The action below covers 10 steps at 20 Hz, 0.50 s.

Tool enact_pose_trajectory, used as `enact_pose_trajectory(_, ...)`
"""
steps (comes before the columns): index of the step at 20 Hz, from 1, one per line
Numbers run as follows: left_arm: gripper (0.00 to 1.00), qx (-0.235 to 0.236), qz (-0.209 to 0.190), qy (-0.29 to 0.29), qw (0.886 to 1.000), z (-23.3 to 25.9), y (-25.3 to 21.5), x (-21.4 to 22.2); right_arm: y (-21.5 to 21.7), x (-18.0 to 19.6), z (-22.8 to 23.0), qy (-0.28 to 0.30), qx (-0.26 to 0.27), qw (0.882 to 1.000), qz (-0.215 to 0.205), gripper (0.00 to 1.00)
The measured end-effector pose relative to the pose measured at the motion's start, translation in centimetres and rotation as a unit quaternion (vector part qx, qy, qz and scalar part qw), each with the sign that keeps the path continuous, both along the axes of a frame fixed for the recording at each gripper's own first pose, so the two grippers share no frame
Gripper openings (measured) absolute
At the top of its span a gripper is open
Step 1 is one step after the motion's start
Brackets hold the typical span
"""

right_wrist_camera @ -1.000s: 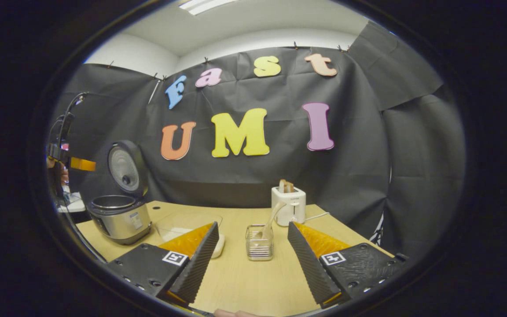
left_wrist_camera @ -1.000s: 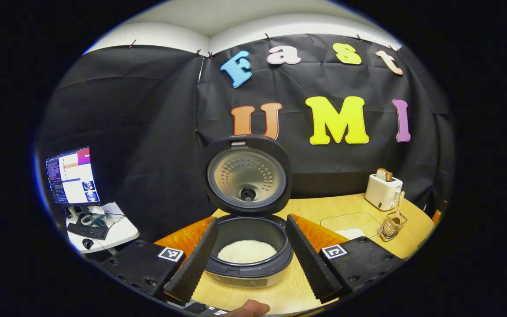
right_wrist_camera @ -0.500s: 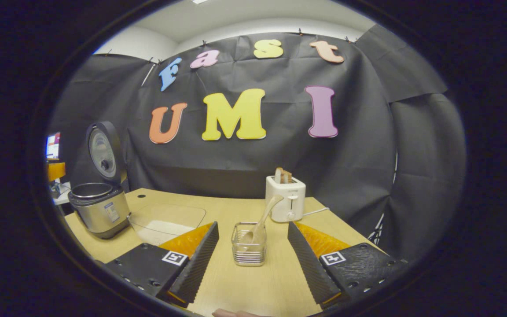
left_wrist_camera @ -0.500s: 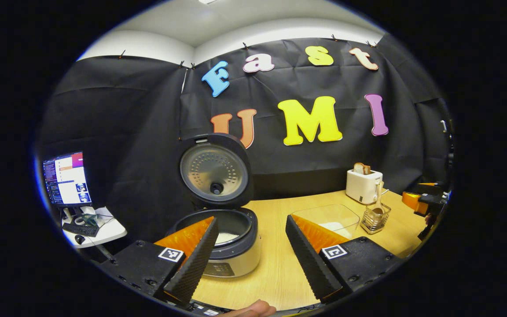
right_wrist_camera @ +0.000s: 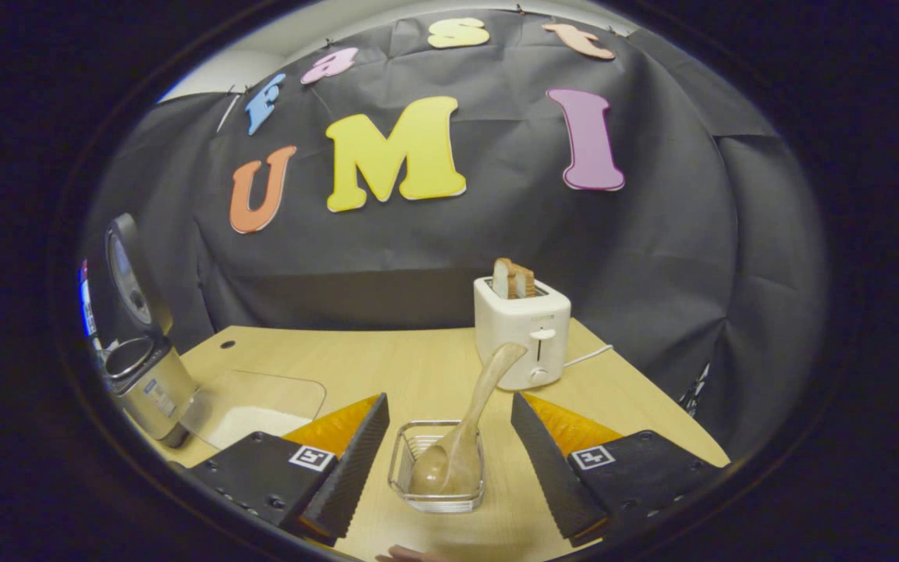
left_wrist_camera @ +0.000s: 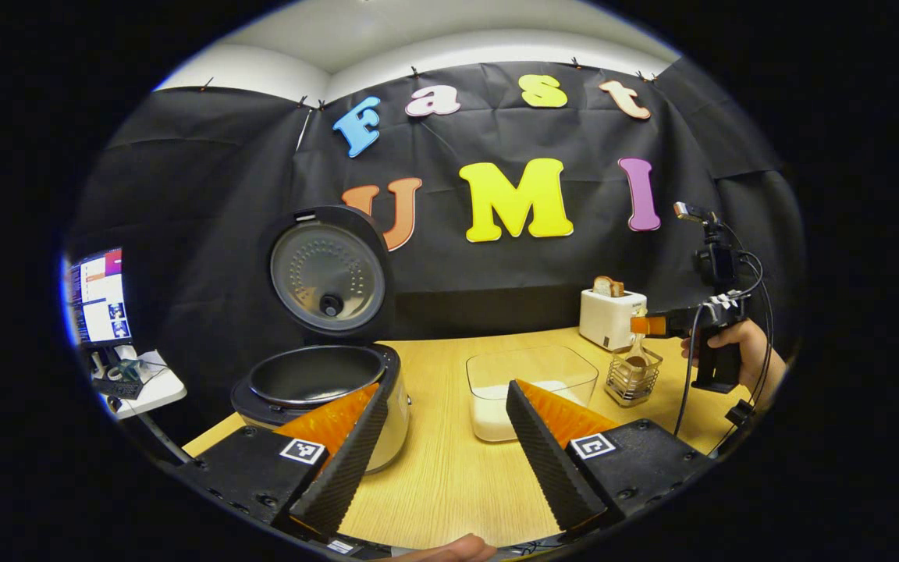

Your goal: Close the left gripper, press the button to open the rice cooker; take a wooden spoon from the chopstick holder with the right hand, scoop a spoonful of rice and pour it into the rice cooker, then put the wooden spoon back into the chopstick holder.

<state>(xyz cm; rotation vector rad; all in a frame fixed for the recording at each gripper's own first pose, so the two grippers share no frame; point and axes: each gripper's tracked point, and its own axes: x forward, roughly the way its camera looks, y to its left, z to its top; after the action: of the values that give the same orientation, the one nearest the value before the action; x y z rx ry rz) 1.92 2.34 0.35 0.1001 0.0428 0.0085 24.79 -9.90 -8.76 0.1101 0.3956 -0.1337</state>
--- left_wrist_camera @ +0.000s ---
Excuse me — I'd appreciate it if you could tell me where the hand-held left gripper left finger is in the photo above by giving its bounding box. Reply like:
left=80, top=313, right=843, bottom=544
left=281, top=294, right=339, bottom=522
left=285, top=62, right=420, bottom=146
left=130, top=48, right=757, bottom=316
left=176, top=381, right=390, bottom=541

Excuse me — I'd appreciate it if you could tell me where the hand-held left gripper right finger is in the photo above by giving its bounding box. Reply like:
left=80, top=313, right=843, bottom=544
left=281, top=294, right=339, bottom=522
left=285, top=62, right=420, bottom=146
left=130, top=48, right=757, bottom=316
left=506, top=379, right=716, bottom=535

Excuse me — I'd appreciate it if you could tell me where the wooden spoon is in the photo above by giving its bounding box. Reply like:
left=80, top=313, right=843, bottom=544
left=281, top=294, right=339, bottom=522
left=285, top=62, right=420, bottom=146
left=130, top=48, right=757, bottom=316
left=623, top=332, right=653, bottom=391

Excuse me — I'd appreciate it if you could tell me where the metal wire chopstick holder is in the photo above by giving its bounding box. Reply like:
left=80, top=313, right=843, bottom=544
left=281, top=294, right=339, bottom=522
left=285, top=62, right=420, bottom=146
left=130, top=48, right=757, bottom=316
left=604, top=346, right=663, bottom=408

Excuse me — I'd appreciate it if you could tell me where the clear plastic rice container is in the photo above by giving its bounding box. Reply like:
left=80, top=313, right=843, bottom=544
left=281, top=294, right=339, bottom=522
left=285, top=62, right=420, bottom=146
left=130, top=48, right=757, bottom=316
left=465, top=346, right=600, bottom=443

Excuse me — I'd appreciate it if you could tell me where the black and silver rice cooker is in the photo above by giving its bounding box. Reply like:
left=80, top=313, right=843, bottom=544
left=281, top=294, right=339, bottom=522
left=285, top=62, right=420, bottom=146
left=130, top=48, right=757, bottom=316
left=231, top=205, right=413, bottom=475

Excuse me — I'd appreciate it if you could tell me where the white toaster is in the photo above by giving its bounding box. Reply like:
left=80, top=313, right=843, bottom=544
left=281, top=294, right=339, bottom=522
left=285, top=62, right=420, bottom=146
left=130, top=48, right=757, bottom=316
left=579, top=287, right=648, bottom=352

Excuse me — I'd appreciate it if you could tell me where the black backdrop cloth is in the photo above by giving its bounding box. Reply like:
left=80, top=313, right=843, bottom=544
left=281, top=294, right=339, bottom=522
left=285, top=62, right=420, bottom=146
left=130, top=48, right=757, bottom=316
left=67, top=59, right=805, bottom=438

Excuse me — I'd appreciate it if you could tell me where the white side table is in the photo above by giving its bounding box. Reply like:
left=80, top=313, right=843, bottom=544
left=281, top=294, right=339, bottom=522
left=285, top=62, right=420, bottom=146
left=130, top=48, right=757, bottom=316
left=91, top=350, right=187, bottom=422

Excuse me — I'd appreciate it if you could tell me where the black keyboard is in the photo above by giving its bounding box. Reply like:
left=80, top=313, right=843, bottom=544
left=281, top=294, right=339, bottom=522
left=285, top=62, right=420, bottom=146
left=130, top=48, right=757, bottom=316
left=94, top=377, right=144, bottom=400

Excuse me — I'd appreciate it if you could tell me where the computer monitor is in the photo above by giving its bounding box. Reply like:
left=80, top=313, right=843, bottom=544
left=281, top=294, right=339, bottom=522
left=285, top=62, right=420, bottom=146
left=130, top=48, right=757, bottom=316
left=67, top=248, right=134, bottom=348

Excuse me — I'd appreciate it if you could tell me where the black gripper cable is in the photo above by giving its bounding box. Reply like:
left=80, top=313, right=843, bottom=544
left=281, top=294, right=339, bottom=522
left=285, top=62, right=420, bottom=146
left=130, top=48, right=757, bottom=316
left=709, top=248, right=776, bottom=457
left=673, top=304, right=706, bottom=438

